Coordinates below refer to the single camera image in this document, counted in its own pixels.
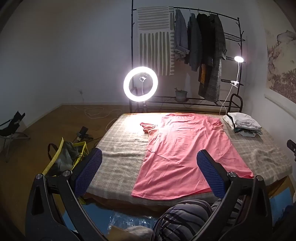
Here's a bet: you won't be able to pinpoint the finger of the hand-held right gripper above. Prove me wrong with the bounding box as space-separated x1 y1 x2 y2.
287 139 296 163

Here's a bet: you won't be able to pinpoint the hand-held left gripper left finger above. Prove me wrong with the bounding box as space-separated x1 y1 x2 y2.
25 148 107 241

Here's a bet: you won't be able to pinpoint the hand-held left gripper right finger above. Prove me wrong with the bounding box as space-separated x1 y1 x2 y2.
192 149 274 241

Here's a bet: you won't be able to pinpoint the pink t-shirt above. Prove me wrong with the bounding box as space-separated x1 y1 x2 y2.
131 113 253 200

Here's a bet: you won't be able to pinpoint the stack of folded clothes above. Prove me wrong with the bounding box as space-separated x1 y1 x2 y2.
223 112 263 138

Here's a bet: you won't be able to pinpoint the black metal clothes rack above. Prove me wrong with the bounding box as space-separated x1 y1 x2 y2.
129 0 246 114

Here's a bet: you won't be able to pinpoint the yellow bag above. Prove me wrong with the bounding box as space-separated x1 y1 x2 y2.
42 137 89 178

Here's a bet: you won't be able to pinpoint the beige checked blanket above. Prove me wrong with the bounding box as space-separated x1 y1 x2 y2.
82 113 293 205

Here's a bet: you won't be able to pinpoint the blue plastic sheet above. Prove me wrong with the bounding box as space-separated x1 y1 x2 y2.
62 199 162 235

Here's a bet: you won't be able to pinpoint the person's striped pants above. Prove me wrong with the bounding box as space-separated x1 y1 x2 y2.
151 199 244 241

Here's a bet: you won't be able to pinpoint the potted plant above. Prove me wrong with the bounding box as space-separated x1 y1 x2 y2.
174 88 188 102

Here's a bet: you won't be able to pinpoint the black folding chair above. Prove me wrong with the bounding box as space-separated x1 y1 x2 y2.
0 111 30 163

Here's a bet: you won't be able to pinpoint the white clip lamp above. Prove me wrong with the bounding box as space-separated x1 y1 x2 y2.
231 56 246 88

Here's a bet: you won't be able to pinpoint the phone holder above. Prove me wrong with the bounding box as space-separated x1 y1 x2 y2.
139 74 149 95

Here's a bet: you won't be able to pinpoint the grey plaid coat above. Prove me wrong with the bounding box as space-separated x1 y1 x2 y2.
198 14 227 103

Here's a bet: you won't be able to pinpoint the dark grey jacket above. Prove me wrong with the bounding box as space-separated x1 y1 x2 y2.
184 13 203 72

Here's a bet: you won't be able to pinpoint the black coat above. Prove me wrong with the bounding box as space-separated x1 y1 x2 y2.
196 13 212 98

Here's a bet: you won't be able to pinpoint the denim jacket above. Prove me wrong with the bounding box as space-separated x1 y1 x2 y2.
174 9 189 61

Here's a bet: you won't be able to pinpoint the striped white hanging cloth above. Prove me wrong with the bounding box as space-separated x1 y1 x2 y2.
137 6 175 76

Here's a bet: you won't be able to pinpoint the black camera tripod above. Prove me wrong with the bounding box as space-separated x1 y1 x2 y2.
73 126 93 143

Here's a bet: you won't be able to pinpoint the white floor cable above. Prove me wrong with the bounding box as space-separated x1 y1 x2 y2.
84 106 121 132

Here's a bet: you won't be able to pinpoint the black metal tube frame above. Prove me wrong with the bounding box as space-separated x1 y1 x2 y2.
230 94 243 114

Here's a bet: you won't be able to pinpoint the white lamp cable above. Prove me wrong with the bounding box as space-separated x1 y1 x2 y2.
220 86 233 115

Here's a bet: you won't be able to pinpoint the landscape wall poster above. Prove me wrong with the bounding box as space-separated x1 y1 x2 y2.
266 28 296 98

